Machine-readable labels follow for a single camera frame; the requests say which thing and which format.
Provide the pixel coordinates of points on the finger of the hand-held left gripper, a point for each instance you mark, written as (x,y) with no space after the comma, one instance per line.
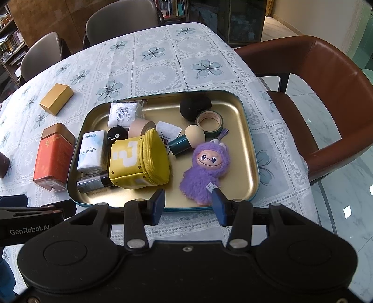
(68,208)

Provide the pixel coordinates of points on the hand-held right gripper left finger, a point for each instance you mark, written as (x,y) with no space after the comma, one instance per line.
(157,206)

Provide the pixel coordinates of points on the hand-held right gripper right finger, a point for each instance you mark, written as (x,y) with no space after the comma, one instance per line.
(220,208)

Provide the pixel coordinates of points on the purple plush monster toy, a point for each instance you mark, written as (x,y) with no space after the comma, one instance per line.
(198,180)

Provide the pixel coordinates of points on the black cylindrical tube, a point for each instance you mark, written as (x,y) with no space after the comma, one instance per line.
(93,182)

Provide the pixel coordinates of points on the teal gold metal tray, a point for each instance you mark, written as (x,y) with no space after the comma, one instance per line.
(233,163)

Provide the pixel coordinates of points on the yellow question mark pouch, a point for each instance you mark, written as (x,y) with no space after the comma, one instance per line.
(128,169)

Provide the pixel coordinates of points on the white tissue packet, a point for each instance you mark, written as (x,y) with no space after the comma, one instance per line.
(91,151)

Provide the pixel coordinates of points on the green tape roll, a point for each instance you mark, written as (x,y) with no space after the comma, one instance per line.
(211,134)

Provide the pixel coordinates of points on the teal makeup sponge brush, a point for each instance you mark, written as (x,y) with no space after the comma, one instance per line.
(193,135)

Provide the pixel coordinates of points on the beige tape roll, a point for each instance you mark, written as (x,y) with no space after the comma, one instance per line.
(138,128)

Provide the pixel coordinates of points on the small black plush toy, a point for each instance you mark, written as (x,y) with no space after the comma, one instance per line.
(116,135)

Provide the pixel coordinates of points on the black round puff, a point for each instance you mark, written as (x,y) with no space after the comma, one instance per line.
(189,107)

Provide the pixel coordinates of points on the person's blue trouser leg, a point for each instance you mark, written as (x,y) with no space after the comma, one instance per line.
(5,276)

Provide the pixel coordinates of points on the orange tea tin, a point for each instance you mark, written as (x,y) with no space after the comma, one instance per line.
(52,157)

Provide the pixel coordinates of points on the brown canister silver lid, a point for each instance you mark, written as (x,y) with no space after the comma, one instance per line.
(3,166)

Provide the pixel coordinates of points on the gold cardboard box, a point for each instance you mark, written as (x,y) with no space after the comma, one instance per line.
(54,99)

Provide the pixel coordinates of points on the grey upholstered chair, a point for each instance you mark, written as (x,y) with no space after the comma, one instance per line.
(40,55)
(122,20)

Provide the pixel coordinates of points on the brown leather chair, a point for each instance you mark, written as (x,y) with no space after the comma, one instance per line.
(335,72)

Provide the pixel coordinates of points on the dark glass cabinet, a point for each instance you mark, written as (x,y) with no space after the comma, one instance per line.
(242,20)

